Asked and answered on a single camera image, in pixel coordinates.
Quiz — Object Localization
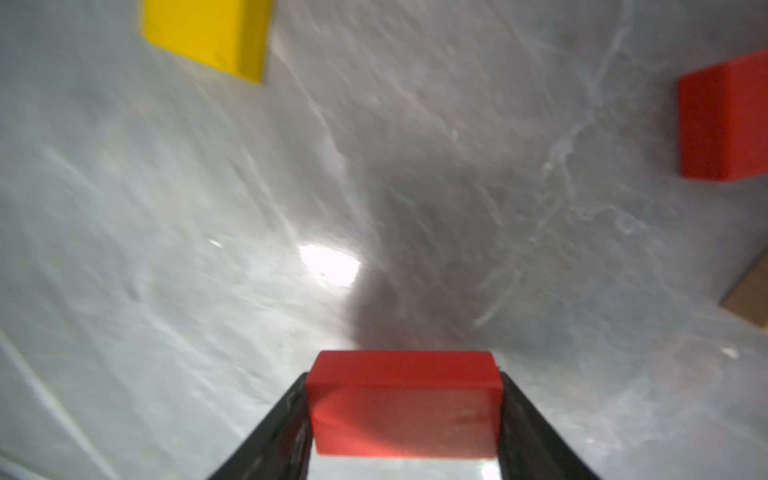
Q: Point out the red block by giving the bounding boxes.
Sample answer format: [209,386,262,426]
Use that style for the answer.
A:
[677,49,767,182]
[306,351,503,459]

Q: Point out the natural wood block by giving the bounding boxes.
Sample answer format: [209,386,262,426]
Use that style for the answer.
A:
[721,253,767,333]

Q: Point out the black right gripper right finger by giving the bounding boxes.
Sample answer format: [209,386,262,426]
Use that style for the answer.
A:
[497,372,599,480]

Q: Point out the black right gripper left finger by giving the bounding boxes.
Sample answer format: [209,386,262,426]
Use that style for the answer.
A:
[210,373,313,480]

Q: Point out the long yellow block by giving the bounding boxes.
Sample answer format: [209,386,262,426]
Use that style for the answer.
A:
[142,0,273,83]

